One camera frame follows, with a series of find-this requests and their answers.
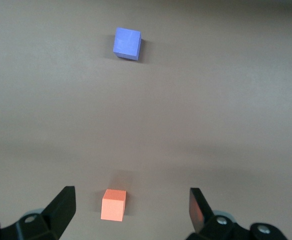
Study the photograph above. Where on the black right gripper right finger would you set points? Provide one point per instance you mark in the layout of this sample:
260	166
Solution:
200	215

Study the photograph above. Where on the orange foam block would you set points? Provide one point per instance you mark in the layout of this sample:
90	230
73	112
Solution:
112	206

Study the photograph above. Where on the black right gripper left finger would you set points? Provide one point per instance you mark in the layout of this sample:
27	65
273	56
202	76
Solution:
58	212

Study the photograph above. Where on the purple foam block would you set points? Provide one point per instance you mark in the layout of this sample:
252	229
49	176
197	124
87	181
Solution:
126	42

